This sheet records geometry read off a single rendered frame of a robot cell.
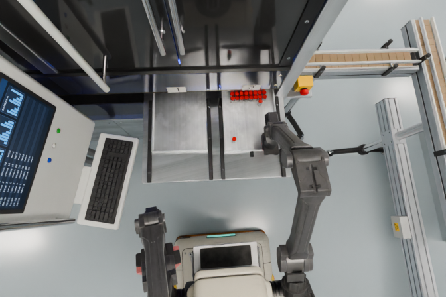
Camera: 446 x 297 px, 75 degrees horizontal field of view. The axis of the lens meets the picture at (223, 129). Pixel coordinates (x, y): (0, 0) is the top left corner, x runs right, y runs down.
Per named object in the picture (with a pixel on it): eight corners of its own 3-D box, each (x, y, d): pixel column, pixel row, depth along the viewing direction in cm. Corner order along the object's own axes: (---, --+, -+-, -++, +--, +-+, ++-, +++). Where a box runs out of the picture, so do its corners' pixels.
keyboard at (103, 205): (106, 137, 147) (104, 136, 144) (133, 142, 147) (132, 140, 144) (85, 219, 136) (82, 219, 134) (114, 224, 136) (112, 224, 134)
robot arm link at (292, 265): (287, 286, 93) (303, 285, 93) (288, 262, 89) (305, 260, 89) (280, 262, 101) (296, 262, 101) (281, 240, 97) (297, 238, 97)
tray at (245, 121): (220, 87, 148) (221, 83, 144) (271, 84, 149) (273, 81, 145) (225, 152, 139) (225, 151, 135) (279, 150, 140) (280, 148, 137)
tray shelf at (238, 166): (145, 88, 148) (144, 87, 146) (281, 84, 151) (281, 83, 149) (142, 183, 136) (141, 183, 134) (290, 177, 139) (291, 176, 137)
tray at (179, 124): (154, 86, 147) (152, 83, 143) (205, 85, 148) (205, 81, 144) (152, 152, 138) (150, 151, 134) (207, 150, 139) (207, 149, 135)
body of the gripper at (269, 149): (275, 134, 132) (279, 127, 125) (278, 155, 128) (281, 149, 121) (261, 134, 132) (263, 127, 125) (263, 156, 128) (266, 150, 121)
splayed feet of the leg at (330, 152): (324, 148, 231) (331, 144, 218) (385, 146, 233) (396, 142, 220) (326, 158, 229) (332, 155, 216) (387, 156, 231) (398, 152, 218)
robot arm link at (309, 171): (297, 184, 66) (341, 182, 66) (285, 145, 77) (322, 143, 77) (279, 277, 94) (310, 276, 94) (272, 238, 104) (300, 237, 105)
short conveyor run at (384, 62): (282, 83, 153) (290, 69, 138) (279, 57, 157) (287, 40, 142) (409, 79, 156) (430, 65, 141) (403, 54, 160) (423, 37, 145)
